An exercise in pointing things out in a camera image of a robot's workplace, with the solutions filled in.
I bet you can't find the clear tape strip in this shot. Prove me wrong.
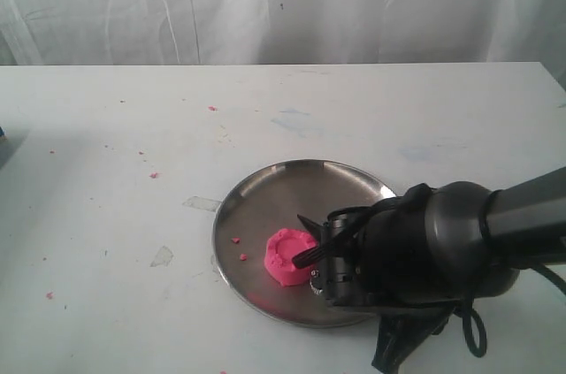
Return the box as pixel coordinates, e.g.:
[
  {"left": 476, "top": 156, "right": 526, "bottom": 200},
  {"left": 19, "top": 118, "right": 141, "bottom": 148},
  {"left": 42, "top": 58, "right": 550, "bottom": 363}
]
[{"left": 182, "top": 195, "right": 221, "bottom": 212}]

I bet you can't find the black knife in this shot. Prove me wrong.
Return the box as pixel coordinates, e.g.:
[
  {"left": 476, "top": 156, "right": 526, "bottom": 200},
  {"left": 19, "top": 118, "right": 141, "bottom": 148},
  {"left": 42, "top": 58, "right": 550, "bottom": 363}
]
[{"left": 292, "top": 215, "right": 349, "bottom": 269}]

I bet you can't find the pink clay lump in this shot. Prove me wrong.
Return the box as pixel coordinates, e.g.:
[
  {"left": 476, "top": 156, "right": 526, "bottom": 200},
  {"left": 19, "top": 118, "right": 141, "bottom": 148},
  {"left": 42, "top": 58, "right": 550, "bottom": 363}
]
[{"left": 264, "top": 228, "right": 317, "bottom": 287}]

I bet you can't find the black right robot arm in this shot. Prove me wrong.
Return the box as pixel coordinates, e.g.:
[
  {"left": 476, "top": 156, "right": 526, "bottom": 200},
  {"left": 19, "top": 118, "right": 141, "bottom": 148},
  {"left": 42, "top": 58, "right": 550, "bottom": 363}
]
[{"left": 293, "top": 169, "right": 565, "bottom": 373}]

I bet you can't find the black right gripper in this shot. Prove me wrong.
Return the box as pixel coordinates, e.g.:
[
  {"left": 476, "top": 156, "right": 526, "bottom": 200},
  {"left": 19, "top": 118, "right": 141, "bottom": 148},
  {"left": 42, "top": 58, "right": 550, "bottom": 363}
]
[{"left": 310, "top": 183, "right": 469, "bottom": 373}]

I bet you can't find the white backdrop curtain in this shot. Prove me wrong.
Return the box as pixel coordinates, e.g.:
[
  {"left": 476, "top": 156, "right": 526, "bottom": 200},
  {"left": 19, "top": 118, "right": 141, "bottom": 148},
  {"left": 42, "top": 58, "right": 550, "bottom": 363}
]
[{"left": 1, "top": 0, "right": 565, "bottom": 74}]

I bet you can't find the round steel plate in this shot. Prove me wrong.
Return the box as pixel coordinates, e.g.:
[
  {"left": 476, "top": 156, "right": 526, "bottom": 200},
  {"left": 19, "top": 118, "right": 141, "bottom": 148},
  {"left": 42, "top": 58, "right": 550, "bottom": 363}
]
[{"left": 212, "top": 159, "right": 394, "bottom": 328}]

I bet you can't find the clear tape patch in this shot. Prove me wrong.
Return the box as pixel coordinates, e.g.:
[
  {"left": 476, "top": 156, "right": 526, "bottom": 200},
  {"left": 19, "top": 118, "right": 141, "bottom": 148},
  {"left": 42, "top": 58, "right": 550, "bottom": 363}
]
[{"left": 149, "top": 246, "right": 174, "bottom": 268}]

